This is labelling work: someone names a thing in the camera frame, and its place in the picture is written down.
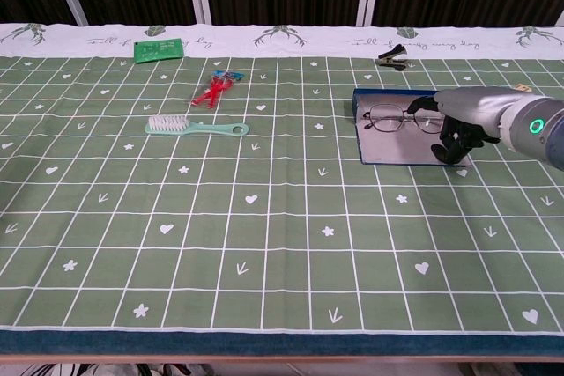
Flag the blue tray with eyeglasses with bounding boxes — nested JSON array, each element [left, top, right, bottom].
[[352, 86, 473, 167]]

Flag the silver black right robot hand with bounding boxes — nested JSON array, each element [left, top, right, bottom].
[[407, 86, 519, 166]]

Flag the green checked tablecloth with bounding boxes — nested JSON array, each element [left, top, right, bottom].
[[0, 22, 564, 358]]

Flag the black staple remover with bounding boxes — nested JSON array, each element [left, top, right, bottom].
[[376, 42, 409, 72]]

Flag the mint green scrub brush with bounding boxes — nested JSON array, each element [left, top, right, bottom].
[[144, 114, 250, 136]]

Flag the wire-frame eyeglasses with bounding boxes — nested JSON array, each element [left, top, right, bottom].
[[362, 103, 446, 136]]

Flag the green circuit board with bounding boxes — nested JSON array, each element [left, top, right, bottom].
[[132, 37, 184, 63]]

